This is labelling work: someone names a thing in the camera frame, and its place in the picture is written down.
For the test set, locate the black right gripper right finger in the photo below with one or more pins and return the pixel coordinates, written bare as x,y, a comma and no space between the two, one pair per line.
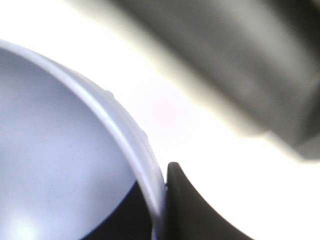
264,55

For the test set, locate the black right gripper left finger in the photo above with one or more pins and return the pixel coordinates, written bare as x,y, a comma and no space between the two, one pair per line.
189,216

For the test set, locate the light blue ribbed bowl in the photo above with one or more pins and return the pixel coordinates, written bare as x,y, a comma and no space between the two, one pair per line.
69,152

